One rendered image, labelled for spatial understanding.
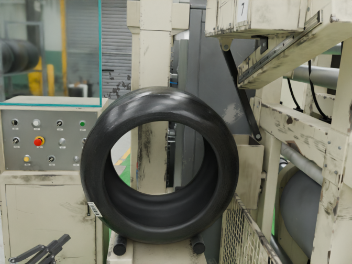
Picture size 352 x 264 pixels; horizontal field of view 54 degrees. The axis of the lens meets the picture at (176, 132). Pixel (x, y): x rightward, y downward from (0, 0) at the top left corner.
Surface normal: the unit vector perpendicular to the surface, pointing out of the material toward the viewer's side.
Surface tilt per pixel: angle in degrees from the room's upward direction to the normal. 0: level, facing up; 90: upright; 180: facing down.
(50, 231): 91
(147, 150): 90
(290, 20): 90
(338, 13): 72
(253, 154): 90
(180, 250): 0
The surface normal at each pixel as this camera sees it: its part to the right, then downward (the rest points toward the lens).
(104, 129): -0.48, -0.31
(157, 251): 0.04, -0.97
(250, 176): 0.10, 0.24
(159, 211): 0.07, -0.66
